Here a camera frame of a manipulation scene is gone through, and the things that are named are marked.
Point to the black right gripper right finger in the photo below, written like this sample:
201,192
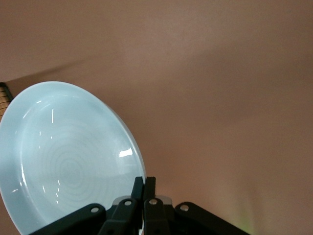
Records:
155,220

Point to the light blue round plate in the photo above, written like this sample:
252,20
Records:
61,147

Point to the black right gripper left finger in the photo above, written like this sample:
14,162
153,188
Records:
122,220

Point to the brown table cover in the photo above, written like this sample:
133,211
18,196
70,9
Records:
207,98

